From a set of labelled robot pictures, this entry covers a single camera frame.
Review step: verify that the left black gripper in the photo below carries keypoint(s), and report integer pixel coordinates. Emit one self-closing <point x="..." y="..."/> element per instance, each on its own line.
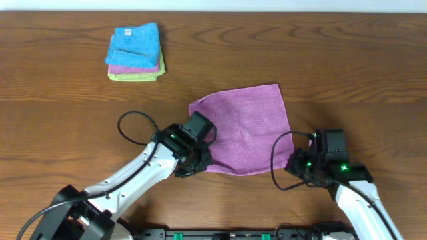
<point x="201" y="160"/>

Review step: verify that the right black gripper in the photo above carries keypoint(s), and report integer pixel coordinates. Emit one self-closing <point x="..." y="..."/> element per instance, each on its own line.
<point x="297" y="161"/>

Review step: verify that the large purple microfiber cloth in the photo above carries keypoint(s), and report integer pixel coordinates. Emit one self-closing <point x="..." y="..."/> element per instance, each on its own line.
<point x="248" y="121"/>

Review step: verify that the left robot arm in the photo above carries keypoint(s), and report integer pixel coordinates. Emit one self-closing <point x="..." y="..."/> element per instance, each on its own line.
<point x="94" y="213"/>

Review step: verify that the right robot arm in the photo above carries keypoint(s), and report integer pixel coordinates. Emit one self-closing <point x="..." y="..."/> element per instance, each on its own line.
<point x="350" y="186"/>

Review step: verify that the folded green cloth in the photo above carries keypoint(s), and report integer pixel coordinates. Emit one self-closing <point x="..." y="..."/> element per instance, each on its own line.
<point x="139" y="76"/>

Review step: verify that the folded purple cloth in stack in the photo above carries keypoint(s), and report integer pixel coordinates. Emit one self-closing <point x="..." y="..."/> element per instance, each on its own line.
<point x="122" y="69"/>

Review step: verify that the folded blue cloth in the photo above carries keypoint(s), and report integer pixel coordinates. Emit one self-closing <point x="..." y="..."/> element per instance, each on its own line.
<point x="135" y="46"/>

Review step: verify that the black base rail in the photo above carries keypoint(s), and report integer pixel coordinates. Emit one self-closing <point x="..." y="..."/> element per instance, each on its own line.
<point x="280" y="234"/>

